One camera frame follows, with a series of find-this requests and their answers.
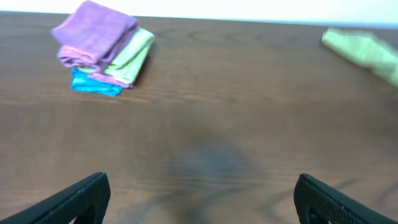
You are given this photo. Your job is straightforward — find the folded pink cloth in stack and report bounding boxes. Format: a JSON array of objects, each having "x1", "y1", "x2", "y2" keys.
[{"x1": 88, "y1": 73, "x2": 134, "y2": 89}]

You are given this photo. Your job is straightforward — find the crumpled olive green cloth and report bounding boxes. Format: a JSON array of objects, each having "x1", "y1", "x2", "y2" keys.
[{"x1": 321, "y1": 28, "x2": 397, "y2": 86}]

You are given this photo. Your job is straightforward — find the folded green cloth on stack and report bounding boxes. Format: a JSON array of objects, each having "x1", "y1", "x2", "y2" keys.
[{"x1": 78, "y1": 28, "x2": 155, "y2": 83}]

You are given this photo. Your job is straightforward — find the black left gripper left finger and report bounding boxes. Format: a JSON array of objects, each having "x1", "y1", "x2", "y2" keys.
[{"x1": 1, "y1": 172, "x2": 111, "y2": 224}]

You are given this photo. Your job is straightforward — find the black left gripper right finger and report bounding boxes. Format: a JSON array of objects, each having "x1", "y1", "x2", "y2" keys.
[{"x1": 294, "y1": 174, "x2": 397, "y2": 224}]

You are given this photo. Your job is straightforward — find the purple microfiber cloth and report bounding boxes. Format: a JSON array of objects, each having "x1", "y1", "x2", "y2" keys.
[{"x1": 51, "y1": 1, "x2": 138, "y2": 72}]

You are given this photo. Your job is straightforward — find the folded blue cloth in stack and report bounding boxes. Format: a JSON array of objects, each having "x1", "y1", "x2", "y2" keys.
[{"x1": 70, "y1": 68, "x2": 123, "y2": 96}]

